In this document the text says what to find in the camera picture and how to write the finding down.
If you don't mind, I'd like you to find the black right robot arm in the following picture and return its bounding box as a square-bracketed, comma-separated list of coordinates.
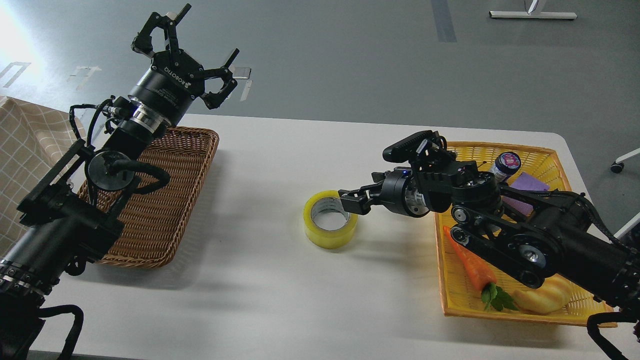
[338, 130, 640, 360]

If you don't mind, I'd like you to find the white table leg base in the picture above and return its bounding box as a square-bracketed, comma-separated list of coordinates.
[488, 0, 578, 21]

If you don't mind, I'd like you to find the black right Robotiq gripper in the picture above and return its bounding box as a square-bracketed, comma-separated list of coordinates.
[338, 170, 426, 218]

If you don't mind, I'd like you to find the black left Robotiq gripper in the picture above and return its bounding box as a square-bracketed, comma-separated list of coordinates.
[128, 3, 240, 128]

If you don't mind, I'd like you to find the beige checkered cloth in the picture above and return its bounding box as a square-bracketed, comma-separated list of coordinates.
[0, 96, 77, 256]

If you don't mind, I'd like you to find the brown wicker basket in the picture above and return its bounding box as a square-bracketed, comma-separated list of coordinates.
[99, 126, 220, 269]

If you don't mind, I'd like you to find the toy croissant bread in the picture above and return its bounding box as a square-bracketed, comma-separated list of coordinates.
[511, 275, 572, 315]

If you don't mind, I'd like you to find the purple foam block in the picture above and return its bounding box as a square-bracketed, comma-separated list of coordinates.
[502, 172, 550, 216]

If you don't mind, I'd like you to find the office chair caster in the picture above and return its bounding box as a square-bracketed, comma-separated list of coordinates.
[610, 148, 640, 174]

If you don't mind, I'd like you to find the small dark lidded jar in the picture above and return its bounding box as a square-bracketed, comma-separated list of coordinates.
[489, 152, 522, 183]

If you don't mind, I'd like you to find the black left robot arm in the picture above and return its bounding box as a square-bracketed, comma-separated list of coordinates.
[1, 4, 239, 360]

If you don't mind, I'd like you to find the orange toy carrot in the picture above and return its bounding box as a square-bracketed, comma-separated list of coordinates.
[443, 226, 519, 312]

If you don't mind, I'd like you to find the yellow plastic basket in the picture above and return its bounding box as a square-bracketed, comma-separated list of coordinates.
[434, 141, 613, 326]

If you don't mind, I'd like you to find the yellow packing tape roll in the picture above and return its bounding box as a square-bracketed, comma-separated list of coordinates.
[302, 190, 359, 249]

